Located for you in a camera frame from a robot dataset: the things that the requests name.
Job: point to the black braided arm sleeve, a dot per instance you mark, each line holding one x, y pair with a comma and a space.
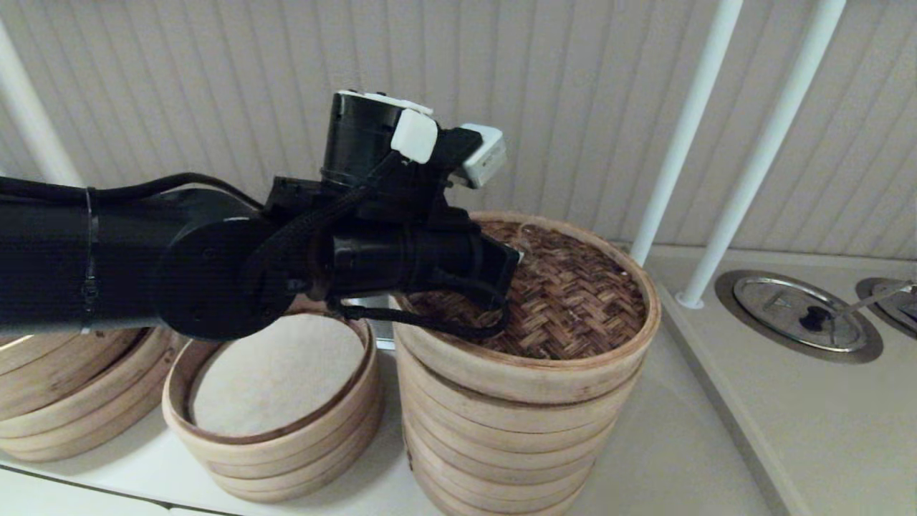
301, 226

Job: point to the thick white metal pole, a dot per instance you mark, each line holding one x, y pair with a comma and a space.
36, 122

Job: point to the white cloth steamer liner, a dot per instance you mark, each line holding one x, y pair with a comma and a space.
279, 380

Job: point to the short bamboo steamer stack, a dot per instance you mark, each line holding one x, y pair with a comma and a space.
286, 466

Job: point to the round steel pot lid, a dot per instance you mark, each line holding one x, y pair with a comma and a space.
895, 308

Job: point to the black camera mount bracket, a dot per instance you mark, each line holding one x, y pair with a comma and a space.
451, 154

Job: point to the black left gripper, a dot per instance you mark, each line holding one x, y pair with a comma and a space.
451, 254

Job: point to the silver white wrist camera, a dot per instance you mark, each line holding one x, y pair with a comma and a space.
486, 154

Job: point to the woven bamboo steamer lid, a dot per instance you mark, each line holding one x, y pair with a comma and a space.
580, 294

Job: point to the tall bamboo steamer stack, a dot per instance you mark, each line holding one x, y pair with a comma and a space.
501, 459

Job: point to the round steel lid black knob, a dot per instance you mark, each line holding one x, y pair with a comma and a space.
774, 301

